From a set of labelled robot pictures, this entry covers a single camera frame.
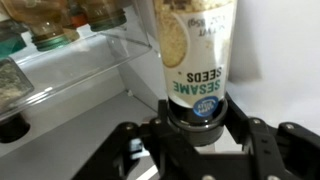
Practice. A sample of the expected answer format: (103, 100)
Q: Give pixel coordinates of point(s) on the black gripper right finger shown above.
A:
(266, 143)

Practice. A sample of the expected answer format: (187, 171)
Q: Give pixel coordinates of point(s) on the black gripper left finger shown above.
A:
(120, 146)

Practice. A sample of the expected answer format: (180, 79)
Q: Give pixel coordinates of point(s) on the sesame seeds shaker black cap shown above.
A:
(196, 60)

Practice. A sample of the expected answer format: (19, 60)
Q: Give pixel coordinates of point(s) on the wooden upper cabinet box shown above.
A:
(66, 146)

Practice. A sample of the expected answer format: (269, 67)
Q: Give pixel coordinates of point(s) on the open cabinet door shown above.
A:
(283, 50)

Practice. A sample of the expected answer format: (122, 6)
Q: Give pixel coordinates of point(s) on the clear acrylic shelf riser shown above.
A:
(76, 63)

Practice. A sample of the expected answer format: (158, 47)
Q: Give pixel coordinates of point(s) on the herb bottle black cap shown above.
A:
(13, 86)

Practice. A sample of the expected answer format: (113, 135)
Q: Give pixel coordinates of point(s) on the amber jar green lid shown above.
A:
(43, 23)
(106, 16)

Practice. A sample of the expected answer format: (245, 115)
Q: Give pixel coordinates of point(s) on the small jar orange lid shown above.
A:
(77, 18)

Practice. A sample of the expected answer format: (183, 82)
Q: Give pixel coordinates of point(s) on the teal glass jar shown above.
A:
(10, 41)

